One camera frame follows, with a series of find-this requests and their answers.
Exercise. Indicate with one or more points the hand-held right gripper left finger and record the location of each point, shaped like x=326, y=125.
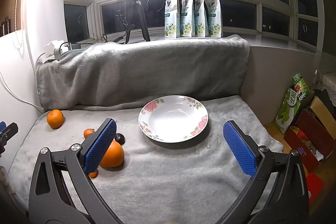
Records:
x=101, y=146

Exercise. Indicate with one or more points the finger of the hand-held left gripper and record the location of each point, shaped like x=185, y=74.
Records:
x=11, y=130
x=2, y=126

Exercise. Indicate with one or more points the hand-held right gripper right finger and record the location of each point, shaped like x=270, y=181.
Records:
x=240, y=151

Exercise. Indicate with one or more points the large orange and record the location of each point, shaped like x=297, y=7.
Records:
x=114, y=157

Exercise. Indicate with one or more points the small tangerine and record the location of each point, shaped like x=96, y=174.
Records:
x=93, y=174
x=88, y=133

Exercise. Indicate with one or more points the dark purple plum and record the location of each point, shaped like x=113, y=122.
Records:
x=120, y=138

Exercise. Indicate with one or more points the medium tangerine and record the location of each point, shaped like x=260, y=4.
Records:
x=55, y=119

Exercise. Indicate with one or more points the white floral plate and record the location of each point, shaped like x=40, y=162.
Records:
x=170, y=121

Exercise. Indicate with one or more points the dark red box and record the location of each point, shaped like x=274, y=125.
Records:
x=302, y=140

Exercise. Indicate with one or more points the green carton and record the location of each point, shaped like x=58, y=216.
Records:
x=290, y=111

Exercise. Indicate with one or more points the grey fleece blanket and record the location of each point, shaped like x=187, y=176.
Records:
x=162, y=176
x=144, y=71

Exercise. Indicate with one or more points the green packet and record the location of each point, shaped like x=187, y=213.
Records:
x=300, y=85

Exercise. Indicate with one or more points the white power strip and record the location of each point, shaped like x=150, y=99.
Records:
x=51, y=48

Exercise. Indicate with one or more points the brown cardboard box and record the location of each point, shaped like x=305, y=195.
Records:
x=324, y=116

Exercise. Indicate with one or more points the white lace cloth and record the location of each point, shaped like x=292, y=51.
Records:
x=326, y=81

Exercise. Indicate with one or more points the metal hook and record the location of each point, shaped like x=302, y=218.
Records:
x=121, y=18

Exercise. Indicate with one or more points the white floral refill pouch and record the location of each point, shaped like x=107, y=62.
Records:
x=186, y=16
x=171, y=16
x=200, y=16
x=214, y=16

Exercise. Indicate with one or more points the black tripod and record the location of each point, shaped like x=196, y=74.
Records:
x=137, y=11

